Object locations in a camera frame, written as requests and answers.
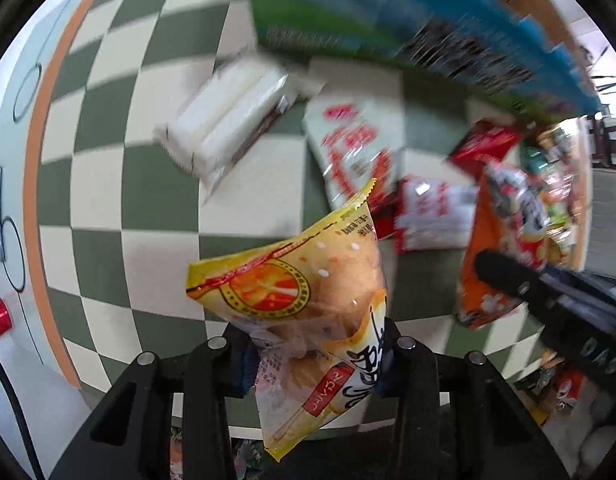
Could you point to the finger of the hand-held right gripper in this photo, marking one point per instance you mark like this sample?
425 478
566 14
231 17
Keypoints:
588 292
508 272

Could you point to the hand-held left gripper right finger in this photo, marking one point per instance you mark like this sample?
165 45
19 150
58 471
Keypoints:
410 375

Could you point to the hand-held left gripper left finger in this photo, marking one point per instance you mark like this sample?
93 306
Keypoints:
243 367

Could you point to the orange panda snack bag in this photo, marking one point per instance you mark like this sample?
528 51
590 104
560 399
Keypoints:
488 230

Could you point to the yellow snack packet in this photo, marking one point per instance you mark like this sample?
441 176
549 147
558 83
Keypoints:
313 280

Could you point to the grey sofa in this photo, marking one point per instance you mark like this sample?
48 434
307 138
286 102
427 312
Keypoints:
610 220

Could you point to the pile of colourful snack packets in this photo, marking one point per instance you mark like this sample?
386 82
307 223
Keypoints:
558 195

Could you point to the red and white snack packet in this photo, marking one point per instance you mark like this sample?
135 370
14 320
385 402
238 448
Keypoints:
435 215

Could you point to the dark wooden chair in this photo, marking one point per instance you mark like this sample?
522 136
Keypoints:
608 130

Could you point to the white red-print snack packet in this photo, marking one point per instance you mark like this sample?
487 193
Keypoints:
353 145

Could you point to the blue green milk carton box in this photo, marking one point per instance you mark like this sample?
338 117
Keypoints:
368 15

